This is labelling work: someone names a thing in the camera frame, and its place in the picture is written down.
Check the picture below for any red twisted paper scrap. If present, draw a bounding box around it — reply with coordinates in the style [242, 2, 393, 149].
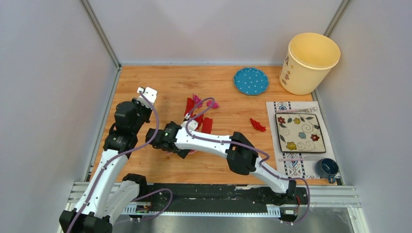
[193, 114, 204, 128]

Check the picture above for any red rectangular paper scrap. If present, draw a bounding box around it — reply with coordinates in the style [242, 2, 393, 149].
[201, 117, 213, 134]

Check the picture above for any magenta paper scrap top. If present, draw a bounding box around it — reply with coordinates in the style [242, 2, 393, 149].
[192, 94, 203, 108]

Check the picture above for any small magenta scrap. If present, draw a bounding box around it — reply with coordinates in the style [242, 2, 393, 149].
[206, 100, 220, 109]

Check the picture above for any pink plastic dustpan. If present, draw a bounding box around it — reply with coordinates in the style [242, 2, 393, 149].
[164, 150, 197, 155]

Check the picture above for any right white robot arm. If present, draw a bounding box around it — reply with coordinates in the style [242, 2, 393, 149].
[145, 121, 297, 203]

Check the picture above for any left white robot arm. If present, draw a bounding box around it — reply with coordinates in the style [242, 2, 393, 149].
[59, 94, 156, 233]

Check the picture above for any red crumpled scrap right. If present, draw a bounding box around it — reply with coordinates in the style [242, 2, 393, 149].
[250, 118, 266, 132]

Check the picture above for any blue polka dot plate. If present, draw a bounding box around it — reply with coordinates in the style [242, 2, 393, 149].
[233, 67, 269, 96]

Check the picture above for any patterned white placemat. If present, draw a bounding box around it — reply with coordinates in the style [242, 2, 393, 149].
[266, 101, 336, 180]

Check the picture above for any square floral plate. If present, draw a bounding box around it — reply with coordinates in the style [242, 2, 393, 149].
[274, 113, 326, 153]

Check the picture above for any dark blue mug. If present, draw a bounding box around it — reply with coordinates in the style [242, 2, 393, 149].
[314, 158, 339, 184]

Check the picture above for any cream yellow waste bin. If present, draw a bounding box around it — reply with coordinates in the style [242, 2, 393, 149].
[279, 33, 341, 95]

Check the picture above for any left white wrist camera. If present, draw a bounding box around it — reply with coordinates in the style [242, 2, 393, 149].
[137, 87, 158, 105]

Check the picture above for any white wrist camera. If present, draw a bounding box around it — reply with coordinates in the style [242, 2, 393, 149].
[137, 87, 158, 105]
[180, 113, 199, 131]

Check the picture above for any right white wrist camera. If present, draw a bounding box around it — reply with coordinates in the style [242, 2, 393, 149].
[180, 113, 199, 131]

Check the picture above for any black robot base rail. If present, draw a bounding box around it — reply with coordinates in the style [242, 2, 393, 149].
[122, 183, 308, 221]

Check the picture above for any pink handled knife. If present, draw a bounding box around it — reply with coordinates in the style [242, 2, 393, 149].
[278, 156, 323, 162]

